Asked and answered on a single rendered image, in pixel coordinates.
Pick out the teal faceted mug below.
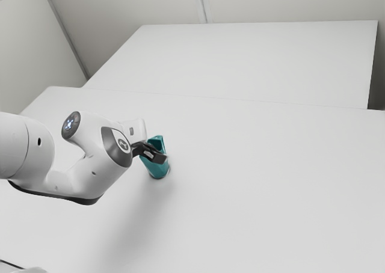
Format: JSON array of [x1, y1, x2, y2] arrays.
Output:
[[141, 135, 170, 180]]

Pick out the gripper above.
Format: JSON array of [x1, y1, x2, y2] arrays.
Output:
[[130, 141, 168, 165]]

